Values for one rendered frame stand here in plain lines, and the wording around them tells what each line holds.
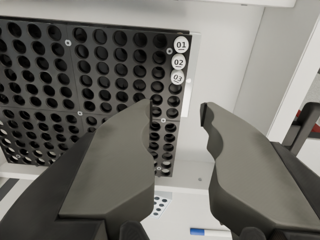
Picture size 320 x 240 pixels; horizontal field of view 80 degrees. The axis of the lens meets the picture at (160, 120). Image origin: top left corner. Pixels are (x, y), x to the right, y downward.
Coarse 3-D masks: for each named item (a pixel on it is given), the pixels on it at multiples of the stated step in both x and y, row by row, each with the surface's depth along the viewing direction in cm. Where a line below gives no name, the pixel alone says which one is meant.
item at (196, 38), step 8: (192, 32) 21; (192, 40) 22; (192, 48) 22; (192, 56) 23; (192, 64) 23; (192, 72) 24; (192, 80) 24; (192, 88) 25; (184, 96) 25; (184, 104) 26; (184, 112) 26
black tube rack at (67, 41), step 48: (0, 48) 19; (48, 48) 18; (96, 48) 18; (144, 48) 17; (0, 96) 21; (48, 96) 20; (96, 96) 20; (144, 96) 20; (0, 144) 24; (48, 144) 28
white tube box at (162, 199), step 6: (156, 192) 44; (162, 192) 45; (168, 192) 45; (156, 198) 45; (162, 198) 44; (168, 198) 44; (156, 204) 46; (162, 204) 47; (168, 204) 45; (156, 210) 47; (162, 210) 47; (150, 216) 48; (156, 216) 48
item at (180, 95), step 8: (184, 56) 18; (168, 72) 18; (184, 72) 18; (168, 80) 19; (184, 80) 19; (168, 88) 19; (184, 88) 19; (168, 96) 20; (176, 96) 20; (168, 104) 20; (176, 104) 20; (176, 120) 21; (176, 128) 22; (176, 136) 22; (176, 144) 23; (160, 152) 24; (168, 152) 24; (160, 160) 24; (168, 160) 24; (168, 168) 25; (168, 176) 26
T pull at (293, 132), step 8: (312, 104) 19; (304, 112) 19; (312, 112) 19; (296, 120) 20; (304, 120) 19; (312, 120) 19; (296, 128) 20; (304, 128) 20; (312, 128) 20; (288, 136) 20; (296, 136) 20; (304, 136) 20; (288, 144) 21; (296, 144) 21; (296, 152) 21
